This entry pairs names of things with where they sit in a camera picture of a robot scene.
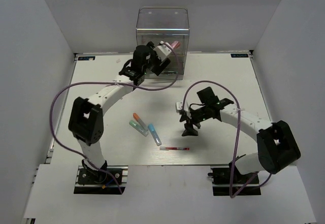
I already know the pink capped red stapler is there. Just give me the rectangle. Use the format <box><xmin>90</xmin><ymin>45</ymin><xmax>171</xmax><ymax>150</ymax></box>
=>
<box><xmin>171</xmin><ymin>41</ymin><xmax>180</xmax><ymax>49</ymax></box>

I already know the red pen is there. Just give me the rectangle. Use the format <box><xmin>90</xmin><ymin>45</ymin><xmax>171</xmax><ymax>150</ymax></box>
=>
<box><xmin>159</xmin><ymin>146</ymin><xmax>190</xmax><ymax>151</ymax></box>

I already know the clear acrylic drawer organizer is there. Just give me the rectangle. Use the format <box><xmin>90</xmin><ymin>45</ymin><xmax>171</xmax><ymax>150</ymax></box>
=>
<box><xmin>136</xmin><ymin>6</ymin><xmax>190</xmax><ymax>80</ymax></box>

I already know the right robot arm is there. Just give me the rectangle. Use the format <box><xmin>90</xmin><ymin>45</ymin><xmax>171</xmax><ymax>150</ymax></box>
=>
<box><xmin>176</xmin><ymin>87</ymin><xmax>301</xmax><ymax>183</ymax></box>

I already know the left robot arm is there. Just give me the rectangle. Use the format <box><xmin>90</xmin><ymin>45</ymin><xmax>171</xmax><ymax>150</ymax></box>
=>
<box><xmin>68</xmin><ymin>42</ymin><xmax>174</xmax><ymax>183</ymax></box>

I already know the blue capped marker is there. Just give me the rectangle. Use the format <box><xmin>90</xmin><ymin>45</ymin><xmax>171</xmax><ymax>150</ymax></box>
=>
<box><xmin>148</xmin><ymin>124</ymin><xmax>161</xmax><ymax>146</ymax></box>

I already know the orange capped marker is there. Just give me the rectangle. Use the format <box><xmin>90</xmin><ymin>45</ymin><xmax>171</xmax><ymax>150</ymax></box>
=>
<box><xmin>133</xmin><ymin>113</ymin><xmax>148</xmax><ymax>131</ymax></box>

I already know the green capped marker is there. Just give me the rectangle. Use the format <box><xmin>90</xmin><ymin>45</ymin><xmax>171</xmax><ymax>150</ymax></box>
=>
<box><xmin>129</xmin><ymin>120</ymin><xmax>148</xmax><ymax>137</ymax></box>

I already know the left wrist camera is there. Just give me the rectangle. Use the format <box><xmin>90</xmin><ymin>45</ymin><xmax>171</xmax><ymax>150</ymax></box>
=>
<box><xmin>154</xmin><ymin>41</ymin><xmax>172</xmax><ymax>61</ymax></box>

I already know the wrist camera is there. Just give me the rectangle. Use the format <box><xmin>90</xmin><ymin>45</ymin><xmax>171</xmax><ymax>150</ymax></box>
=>
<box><xmin>175</xmin><ymin>101</ymin><xmax>190</xmax><ymax>116</ymax></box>
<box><xmin>154</xmin><ymin>41</ymin><xmax>172</xmax><ymax>61</ymax></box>

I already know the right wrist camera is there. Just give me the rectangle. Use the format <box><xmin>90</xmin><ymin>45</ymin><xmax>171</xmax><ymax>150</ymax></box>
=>
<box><xmin>175</xmin><ymin>101</ymin><xmax>190</xmax><ymax>116</ymax></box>

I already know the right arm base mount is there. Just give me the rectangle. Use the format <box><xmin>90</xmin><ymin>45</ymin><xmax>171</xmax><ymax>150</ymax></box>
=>
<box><xmin>207</xmin><ymin>167</ymin><xmax>261</xmax><ymax>196</ymax></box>

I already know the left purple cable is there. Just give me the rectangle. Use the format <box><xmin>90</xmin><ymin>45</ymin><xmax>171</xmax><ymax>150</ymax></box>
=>
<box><xmin>50</xmin><ymin>42</ymin><xmax>180</xmax><ymax>194</ymax></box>

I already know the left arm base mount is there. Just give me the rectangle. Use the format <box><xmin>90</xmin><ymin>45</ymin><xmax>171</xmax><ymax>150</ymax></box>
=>
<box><xmin>74</xmin><ymin>166</ymin><xmax>128</xmax><ymax>195</ymax></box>

